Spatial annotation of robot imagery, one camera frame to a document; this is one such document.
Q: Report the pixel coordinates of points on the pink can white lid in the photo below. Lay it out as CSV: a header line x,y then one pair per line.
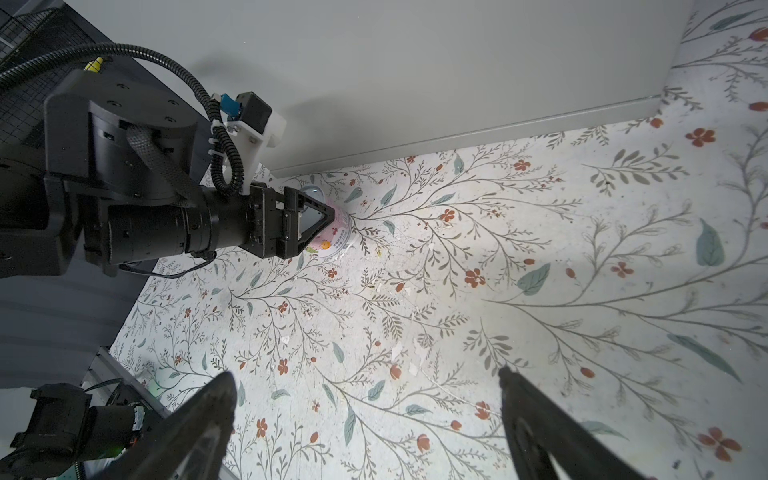
x,y
336,237

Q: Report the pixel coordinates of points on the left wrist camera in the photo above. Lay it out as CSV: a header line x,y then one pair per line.
x,y
253,126

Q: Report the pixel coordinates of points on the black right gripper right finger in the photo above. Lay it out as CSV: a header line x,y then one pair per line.
x,y
540,434

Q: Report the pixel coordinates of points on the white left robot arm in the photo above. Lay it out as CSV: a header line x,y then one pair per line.
x,y
112,178

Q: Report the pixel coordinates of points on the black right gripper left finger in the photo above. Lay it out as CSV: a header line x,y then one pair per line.
x,y
190,444

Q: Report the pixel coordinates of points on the yellow tag on basket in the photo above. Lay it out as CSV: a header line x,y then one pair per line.
x,y
95,65

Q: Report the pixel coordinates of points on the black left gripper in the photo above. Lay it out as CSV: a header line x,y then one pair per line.
x,y
275,221

